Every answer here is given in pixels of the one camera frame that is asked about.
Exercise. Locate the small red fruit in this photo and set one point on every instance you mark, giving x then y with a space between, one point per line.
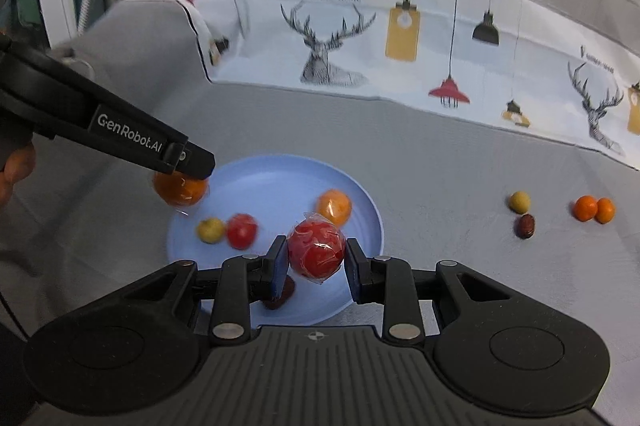
242 231

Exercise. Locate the yellow-green jujube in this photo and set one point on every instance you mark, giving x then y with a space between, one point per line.
210 231
520 202

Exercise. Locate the grey deer-print bed cover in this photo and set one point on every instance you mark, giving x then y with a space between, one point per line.
450 156

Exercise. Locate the small orange kumquat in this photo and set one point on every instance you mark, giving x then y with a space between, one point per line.
585 208
606 210

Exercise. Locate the plastic-wrapped orange mandarin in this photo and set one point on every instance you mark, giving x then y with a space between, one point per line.
175 192
334 207

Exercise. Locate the dark red jujube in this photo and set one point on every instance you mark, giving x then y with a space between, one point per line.
277 304
525 226

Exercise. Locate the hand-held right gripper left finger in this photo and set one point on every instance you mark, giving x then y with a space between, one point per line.
280 268

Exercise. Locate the person's left hand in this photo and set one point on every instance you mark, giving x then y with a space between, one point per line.
17 166

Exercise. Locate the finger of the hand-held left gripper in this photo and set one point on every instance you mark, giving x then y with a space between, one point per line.
192 158

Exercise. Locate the plastic-wrapped red fruit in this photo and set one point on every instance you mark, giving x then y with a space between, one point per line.
315 248

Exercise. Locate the blue round plate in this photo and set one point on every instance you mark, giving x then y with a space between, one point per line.
280 186

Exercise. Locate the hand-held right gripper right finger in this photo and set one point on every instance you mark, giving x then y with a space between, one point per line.
354 271

